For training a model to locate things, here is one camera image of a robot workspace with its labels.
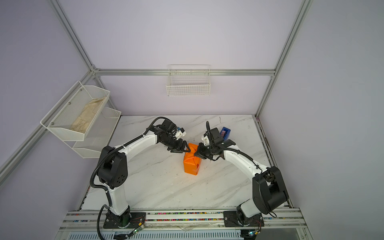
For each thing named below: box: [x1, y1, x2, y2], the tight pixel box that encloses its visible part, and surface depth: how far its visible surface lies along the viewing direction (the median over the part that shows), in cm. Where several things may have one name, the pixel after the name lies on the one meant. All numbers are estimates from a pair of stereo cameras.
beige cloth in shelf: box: [70, 96, 106, 134], surface depth 81 cm
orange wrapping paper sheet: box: [183, 143, 202, 176], surface depth 84 cm
